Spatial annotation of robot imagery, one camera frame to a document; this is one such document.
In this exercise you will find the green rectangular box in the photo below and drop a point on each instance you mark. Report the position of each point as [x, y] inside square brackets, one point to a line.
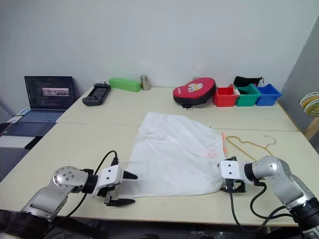
[124, 84]

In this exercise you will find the green plastic bin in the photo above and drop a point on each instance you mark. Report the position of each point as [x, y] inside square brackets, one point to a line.
[248, 98]

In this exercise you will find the black handheld controller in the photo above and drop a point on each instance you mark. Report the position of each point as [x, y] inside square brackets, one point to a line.
[96, 95]

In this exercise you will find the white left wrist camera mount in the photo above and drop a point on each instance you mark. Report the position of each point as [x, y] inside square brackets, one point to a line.
[109, 178]

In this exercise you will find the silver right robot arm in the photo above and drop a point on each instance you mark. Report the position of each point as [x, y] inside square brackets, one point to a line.
[281, 179]

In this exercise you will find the red plastic bin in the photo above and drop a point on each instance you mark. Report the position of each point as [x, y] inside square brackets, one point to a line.
[224, 98]

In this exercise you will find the white shorts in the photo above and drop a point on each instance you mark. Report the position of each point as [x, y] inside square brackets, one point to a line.
[172, 154]

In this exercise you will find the bundle of coloured hangers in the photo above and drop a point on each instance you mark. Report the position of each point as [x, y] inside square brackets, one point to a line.
[310, 103]

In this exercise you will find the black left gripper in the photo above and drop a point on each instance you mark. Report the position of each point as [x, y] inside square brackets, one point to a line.
[107, 198]

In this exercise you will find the open laptop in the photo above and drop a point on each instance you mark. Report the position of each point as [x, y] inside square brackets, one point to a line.
[49, 94]

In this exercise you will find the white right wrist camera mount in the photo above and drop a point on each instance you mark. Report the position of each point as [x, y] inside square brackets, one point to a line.
[231, 169]

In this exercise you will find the red paddle case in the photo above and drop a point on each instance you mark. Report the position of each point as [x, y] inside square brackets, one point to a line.
[193, 92]

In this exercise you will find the white flat pad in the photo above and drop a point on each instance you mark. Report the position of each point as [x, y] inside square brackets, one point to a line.
[12, 142]

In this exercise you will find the grey perforated panel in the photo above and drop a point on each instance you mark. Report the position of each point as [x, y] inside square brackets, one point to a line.
[8, 163]

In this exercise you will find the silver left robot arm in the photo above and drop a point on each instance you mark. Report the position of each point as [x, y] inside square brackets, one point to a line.
[62, 185]

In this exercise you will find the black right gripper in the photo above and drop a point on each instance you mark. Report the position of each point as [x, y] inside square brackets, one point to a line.
[239, 185]

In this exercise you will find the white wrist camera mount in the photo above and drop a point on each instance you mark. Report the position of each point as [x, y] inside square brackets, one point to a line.
[231, 169]
[109, 178]

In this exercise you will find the blue plastic bin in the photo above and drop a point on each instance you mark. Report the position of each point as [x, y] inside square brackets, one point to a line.
[269, 95]

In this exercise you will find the wooden rack post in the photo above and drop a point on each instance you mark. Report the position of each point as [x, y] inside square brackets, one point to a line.
[312, 127]

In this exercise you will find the metal cup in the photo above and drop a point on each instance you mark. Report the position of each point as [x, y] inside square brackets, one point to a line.
[145, 83]

